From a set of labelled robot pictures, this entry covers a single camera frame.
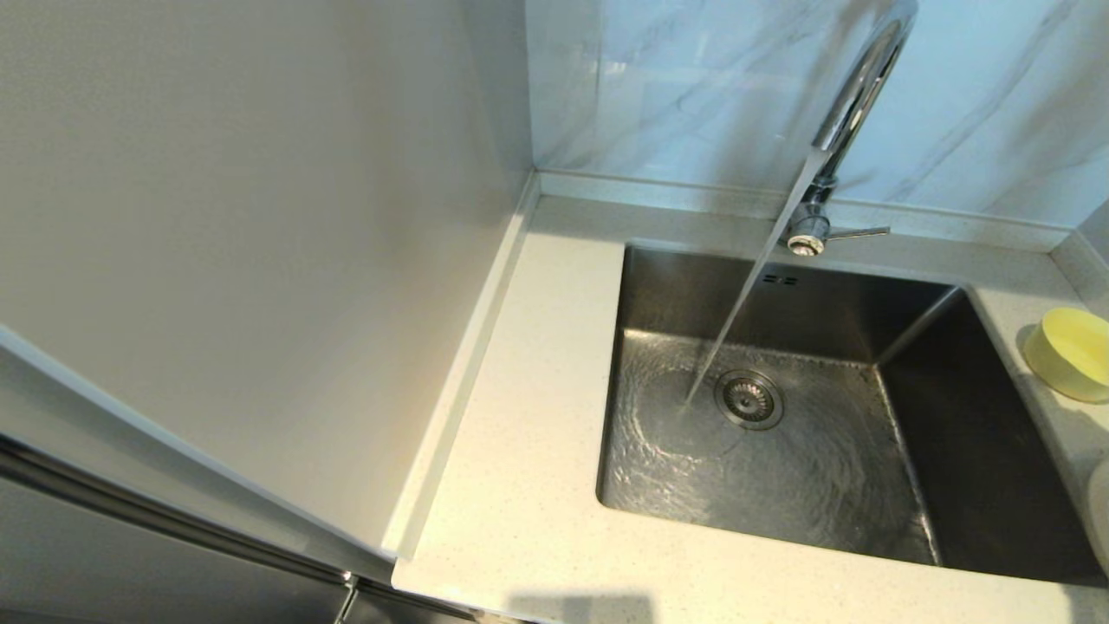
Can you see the chrome faucet lever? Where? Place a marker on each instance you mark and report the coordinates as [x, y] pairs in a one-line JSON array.
[[862, 233]]

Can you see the yellow plastic bowl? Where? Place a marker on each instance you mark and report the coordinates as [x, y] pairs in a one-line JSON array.
[[1074, 355]]

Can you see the stainless steel sink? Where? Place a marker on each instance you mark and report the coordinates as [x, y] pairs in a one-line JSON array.
[[676, 295]]

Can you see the round metal drain strainer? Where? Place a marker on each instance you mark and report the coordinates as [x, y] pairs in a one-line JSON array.
[[749, 399]]

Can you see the white tall cabinet panel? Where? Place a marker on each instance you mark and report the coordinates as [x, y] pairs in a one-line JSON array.
[[260, 217]]

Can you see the grey cabinet front under counter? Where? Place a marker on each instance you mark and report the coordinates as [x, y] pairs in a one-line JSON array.
[[390, 611]]

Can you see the chrome gooseneck faucet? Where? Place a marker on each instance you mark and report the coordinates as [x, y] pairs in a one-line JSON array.
[[853, 95]]

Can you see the grey steel appliance door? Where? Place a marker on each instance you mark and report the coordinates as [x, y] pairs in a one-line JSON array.
[[130, 572]]

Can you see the white plate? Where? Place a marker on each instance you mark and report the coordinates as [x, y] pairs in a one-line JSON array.
[[1102, 511]]

